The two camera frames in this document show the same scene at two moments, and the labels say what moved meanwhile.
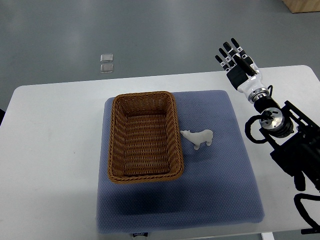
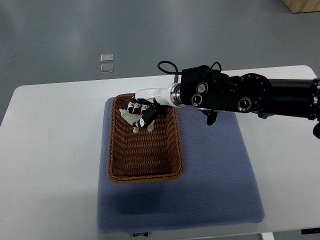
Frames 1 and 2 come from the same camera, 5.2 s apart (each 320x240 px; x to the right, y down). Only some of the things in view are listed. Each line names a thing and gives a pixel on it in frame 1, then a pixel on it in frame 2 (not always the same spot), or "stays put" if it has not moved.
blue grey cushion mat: (218, 186) stays put
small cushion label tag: (144, 234) stays put
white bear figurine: (197, 138) → (150, 127)
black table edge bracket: (310, 231) stays put
